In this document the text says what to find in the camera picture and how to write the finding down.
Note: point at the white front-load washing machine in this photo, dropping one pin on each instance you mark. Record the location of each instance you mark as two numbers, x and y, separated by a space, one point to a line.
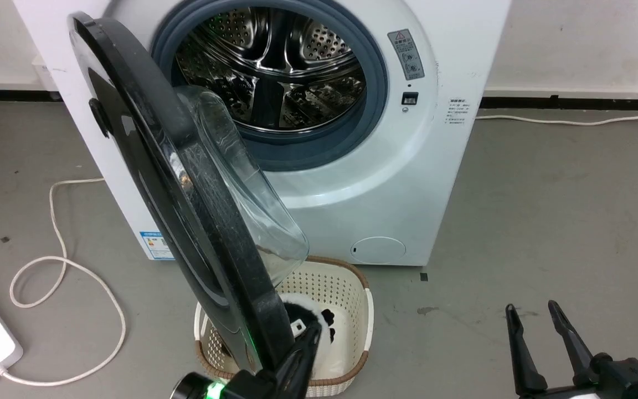
407 177

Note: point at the round white filter cover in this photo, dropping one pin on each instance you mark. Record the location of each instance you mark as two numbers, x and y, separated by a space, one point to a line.
377 249

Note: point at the steel washer drum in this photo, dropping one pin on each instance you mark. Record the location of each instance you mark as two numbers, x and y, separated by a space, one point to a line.
297 72

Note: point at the grey warning sticker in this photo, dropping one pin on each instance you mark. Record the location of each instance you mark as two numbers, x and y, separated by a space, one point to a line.
406 54

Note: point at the blue energy label sticker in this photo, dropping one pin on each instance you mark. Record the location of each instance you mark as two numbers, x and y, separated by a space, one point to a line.
155 245

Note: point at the cream perforated laundry basket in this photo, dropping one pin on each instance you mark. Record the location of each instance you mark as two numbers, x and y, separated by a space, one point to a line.
349 288

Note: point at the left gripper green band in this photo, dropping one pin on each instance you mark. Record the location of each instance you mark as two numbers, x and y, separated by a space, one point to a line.
241 387

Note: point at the white and black plush toy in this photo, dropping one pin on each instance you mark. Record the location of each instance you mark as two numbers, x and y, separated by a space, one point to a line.
298 303

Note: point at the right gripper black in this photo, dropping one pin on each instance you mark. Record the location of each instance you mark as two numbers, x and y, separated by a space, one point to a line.
623 377

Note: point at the grey rubber door gasket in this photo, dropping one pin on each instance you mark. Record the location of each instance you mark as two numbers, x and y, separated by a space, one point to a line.
377 83

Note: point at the black round glass washer door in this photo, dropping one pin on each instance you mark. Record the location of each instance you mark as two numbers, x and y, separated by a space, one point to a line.
147 166

